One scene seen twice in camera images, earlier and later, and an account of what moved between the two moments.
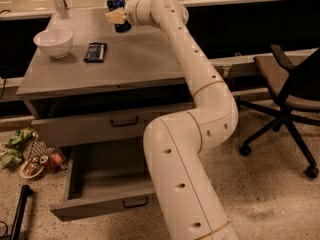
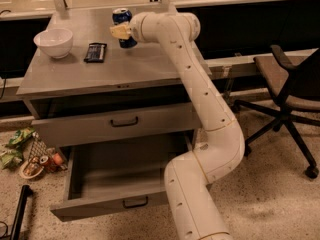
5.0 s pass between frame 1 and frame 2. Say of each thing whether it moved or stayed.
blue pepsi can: moved
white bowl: stayed
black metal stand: stayed
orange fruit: stayed
